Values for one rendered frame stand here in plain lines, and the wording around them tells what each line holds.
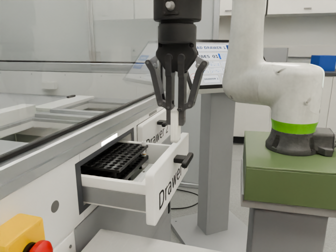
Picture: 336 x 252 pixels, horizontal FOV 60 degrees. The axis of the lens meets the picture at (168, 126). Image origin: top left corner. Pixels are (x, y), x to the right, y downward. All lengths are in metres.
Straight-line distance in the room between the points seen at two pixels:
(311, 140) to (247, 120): 2.75
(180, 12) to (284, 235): 0.70
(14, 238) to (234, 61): 0.72
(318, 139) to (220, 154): 0.88
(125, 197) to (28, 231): 0.21
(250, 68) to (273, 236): 0.50
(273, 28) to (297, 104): 3.45
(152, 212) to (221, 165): 1.21
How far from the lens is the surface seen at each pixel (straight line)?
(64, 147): 0.57
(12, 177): 0.49
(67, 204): 0.61
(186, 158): 0.66
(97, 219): 0.73
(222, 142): 1.70
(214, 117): 1.63
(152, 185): 0.55
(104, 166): 0.66
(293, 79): 0.85
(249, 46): 0.92
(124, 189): 0.60
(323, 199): 0.84
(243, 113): 3.62
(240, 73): 0.91
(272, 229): 0.96
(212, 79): 1.50
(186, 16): 0.55
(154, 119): 0.96
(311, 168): 0.82
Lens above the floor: 1.15
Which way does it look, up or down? 15 degrees down
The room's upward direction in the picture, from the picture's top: straight up
